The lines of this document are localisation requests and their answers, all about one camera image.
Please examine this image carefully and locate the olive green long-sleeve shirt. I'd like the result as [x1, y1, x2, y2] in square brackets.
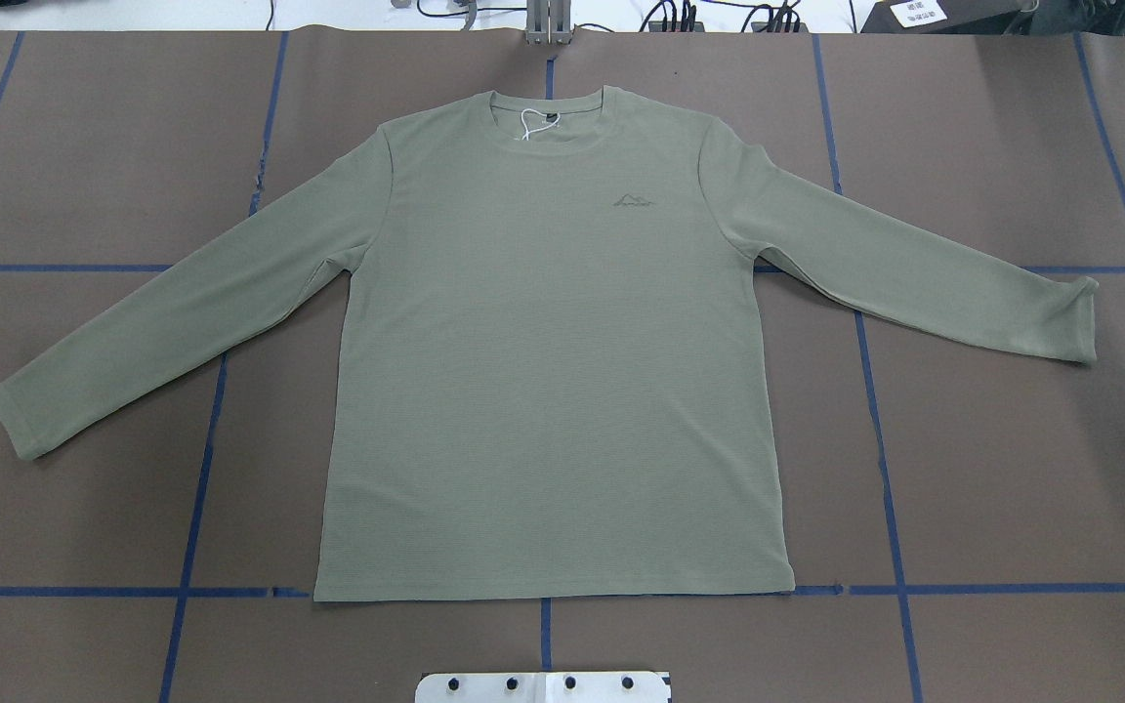
[0, 85, 1098, 603]

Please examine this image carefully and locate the black box with label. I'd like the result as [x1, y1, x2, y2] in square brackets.
[858, 1, 1040, 35]

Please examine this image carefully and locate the aluminium frame post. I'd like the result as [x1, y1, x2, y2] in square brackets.
[525, 0, 574, 46]

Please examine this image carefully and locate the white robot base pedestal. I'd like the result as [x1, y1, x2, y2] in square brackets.
[414, 669, 673, 702]

